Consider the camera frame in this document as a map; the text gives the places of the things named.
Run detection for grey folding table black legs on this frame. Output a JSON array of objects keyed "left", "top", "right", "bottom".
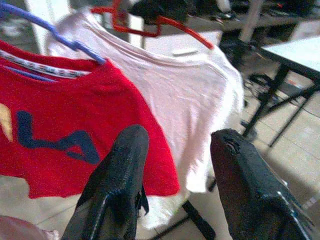
[{"left": 219, "top": 34, "right": 320, "bottom": 148}]

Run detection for steel clothes rack black frame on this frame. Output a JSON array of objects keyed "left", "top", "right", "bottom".
[{"left": 149, "top": 176, "right": 217, "bottom": 240}]

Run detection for pale white t-shirt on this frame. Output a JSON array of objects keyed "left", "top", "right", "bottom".
[{"left": 47, "top": 6, "right": 245, "bottom": 231}]

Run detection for red plastic hanger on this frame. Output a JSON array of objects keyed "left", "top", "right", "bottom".
[{"left": 90, "top": 0, "right": 216, "bottom": 50}]

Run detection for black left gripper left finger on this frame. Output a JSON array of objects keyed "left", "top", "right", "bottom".
[{"left": 61, "top": 124, "right": 150, "bottom": 240}]

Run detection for purple plastic hanger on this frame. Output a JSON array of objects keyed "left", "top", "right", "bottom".
[{"left": 0, "top": 1, "right": 108, "bottom": 66}]

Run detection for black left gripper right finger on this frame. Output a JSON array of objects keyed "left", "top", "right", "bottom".
[{"left": 210, "top": 128, "right": 316, "bottom": 240}]

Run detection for red FILA t-shirt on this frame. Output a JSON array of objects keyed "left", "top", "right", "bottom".
[{"left": 0, "top": 39, "right": 181, "bottom": 200}]

